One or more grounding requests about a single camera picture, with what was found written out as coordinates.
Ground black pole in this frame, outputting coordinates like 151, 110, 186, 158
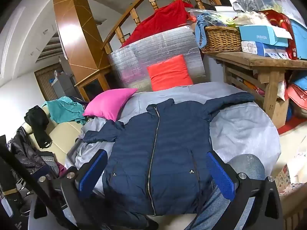
0, 135, 79, 230

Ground wooden table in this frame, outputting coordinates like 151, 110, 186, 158
206, 51, 307, 127

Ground pink pillow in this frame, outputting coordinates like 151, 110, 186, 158
83, 88, 138, 122

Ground orange-red pillow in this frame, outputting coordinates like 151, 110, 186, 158
147, 55, 194, 92

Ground clear plastic bag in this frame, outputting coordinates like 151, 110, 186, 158
233, 0, 258, 12

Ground floral printed cloth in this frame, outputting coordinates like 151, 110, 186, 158
273, 164, 307, 197

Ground black bag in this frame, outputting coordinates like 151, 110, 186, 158
24, 105, 52, 149

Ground teal plastic bin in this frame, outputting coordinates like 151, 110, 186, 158
289, 18, 307, 60

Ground wicker basket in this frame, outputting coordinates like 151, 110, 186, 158
201, 26, 241, 54

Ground light grey blanket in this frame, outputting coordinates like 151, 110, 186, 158
65, 81, 282, 197

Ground brown cardboard box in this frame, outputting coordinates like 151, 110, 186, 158
272, 98, 289, 128

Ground grey cabinet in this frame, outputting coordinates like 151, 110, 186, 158
51, 71, 75, 99

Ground cream cloth bundle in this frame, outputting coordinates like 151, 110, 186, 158
236, 11, 271, 25

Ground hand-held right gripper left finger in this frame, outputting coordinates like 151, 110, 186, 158
29, 149, 108, 230

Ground teal cloth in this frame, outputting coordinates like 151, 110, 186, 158
42, 96, 87, 125

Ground wooden column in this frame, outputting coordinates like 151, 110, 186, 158
50, 0, 111, 101

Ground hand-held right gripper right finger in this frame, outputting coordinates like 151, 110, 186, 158
207, 151, 285, 230

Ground silver foil insulation mat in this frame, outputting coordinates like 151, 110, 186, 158
108, 26, 209, 93

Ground pink cloth pile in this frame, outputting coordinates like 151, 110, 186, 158
286, 77, 307, 115

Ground navy blue padded jacket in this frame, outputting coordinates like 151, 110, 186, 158
80, 92, 256, 230

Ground blue cloth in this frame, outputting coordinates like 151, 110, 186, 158
195, 13, 228, 48

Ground red bag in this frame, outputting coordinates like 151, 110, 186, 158
264, 10, 299, 59

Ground white and blue printed box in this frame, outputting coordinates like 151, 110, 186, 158
241, 41, 290, 59

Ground person's leg in jeans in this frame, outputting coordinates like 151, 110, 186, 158
187, 154, 267, 230

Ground beige sofa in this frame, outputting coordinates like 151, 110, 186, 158
23, 105, 84, 166

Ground blue cardboard box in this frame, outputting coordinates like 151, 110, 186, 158
239, 25, 293, 48

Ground dark shiny jacket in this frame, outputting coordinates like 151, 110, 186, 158
7, 127, 48, 175

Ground red cloth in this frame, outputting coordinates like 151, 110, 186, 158
121, 0, 193, 48

